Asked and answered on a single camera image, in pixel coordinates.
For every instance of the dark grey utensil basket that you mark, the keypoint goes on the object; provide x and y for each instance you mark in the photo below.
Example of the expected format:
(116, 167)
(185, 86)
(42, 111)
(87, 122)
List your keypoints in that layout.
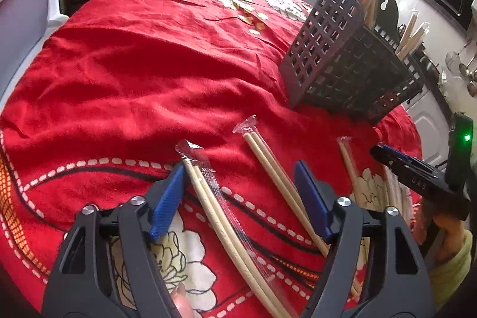
(335, 53)

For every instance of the person's right forearm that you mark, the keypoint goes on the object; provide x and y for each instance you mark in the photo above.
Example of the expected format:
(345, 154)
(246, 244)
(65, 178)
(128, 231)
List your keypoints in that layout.
(452, 266)

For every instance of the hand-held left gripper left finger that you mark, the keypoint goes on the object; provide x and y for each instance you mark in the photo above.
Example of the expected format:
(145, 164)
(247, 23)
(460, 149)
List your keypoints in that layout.
(167, 206)

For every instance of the person's left hand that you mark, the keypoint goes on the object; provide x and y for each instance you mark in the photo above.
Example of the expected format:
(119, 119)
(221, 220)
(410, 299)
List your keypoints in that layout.
(183, 303)

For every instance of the row of hanging kitchen utensils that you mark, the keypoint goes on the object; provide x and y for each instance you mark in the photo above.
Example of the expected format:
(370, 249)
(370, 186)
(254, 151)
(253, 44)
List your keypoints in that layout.
(452, 61)

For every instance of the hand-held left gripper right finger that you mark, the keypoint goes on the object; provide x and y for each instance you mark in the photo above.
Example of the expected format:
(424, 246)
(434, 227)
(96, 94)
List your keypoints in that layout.
(313, 202)

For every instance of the single chopstick pair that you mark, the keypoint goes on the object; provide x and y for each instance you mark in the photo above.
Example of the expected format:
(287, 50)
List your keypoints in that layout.
(225, 228)

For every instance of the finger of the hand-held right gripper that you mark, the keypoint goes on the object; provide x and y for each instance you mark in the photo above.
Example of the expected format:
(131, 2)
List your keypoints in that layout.
(404, 155)
(391, 160)

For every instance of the red floral tablecloth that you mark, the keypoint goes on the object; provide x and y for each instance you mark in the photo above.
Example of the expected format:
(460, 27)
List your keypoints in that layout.
(130, 61)

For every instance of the person's right hand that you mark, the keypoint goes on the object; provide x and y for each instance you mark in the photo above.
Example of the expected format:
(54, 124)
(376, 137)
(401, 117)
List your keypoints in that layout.
(449, 228)

